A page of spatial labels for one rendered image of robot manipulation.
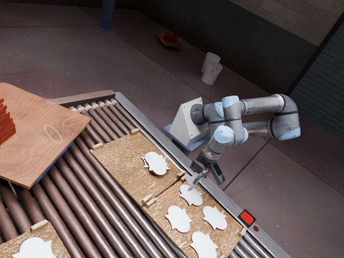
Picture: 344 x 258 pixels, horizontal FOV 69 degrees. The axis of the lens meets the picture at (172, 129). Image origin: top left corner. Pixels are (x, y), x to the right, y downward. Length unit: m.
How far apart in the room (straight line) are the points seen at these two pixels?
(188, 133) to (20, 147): 0.96
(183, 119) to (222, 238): 0.76
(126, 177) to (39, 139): 0.43
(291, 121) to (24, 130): 1.29
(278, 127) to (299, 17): 4.44
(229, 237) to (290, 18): 4.95
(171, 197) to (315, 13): 4.91
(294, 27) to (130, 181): 4.97
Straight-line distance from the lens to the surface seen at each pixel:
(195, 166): 1.19
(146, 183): 1.30
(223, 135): 1.04
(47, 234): 1.11
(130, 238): 1.14
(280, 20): 5.81
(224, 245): 1.28
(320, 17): 5.67
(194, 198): 1.33
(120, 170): 1.31
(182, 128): 1.67
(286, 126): 1.42
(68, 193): 1.22
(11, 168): 1.15
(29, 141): 1.25
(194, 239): 1.21
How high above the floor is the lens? 1.92
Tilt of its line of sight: 36 degrees down
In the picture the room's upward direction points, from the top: 24 degrees clockwise
